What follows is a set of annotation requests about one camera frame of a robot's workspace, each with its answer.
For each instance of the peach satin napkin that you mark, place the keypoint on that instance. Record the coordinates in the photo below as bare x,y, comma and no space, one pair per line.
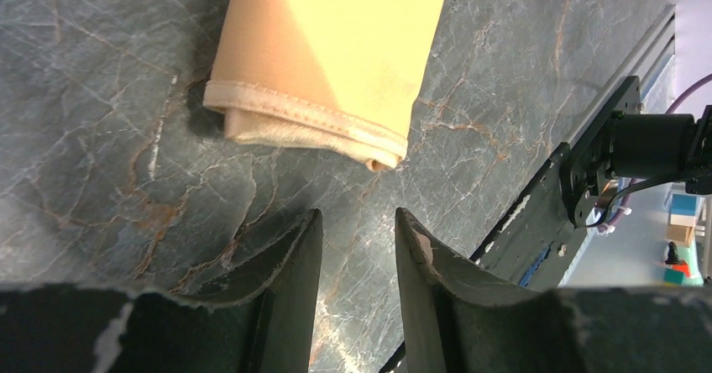
340,75

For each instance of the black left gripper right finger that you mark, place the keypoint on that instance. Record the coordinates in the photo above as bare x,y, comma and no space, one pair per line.
458,317

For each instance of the aluminium frame rail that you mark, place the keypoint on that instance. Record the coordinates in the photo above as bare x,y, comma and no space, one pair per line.
647,60

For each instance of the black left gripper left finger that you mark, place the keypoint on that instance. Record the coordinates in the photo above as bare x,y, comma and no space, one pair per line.
259,317

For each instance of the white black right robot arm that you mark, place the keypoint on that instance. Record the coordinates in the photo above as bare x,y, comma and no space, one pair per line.
649,149

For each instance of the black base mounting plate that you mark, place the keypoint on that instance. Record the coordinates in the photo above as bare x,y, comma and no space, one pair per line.
534,243

